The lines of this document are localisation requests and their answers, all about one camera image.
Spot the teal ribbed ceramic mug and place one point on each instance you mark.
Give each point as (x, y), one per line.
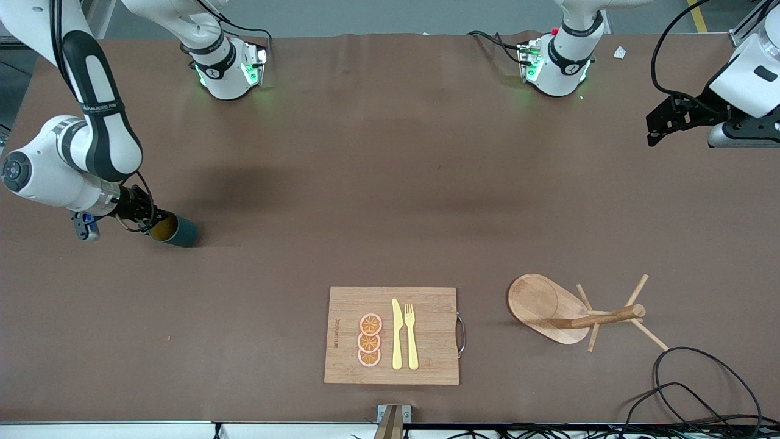
(183, 233)

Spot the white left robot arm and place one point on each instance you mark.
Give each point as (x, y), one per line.
(567, 67)

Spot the orange slice toy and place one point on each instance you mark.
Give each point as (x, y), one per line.
(370, 324)

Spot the aluminium frame profile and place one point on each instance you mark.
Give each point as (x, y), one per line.
(738, 36)

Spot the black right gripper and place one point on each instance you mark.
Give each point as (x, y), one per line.
(133, 203)

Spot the metal bracket with brown bar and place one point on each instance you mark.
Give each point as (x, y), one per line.
(393, 421)

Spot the yellow plastic knife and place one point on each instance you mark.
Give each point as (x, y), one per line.
(397, 335)

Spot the wooden mug tree stand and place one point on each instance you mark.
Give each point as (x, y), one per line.
(536, 302)

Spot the yellow plastic fork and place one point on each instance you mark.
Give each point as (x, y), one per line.
(412, 341)

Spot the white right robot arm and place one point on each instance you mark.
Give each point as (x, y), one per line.
(103, 146)

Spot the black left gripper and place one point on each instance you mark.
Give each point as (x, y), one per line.
(698, 107)

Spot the white paper scrap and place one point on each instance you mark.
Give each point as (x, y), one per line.
(620, 52)

